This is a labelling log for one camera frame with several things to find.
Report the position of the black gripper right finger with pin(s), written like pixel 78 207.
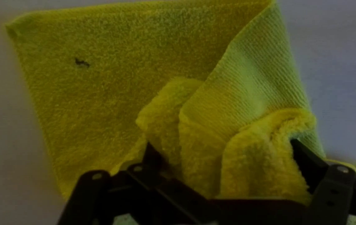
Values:
pixel 340 196

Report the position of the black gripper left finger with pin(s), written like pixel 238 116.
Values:
pixel 115 196

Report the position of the yellow microfiber towel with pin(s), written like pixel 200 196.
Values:
pixel 144 71

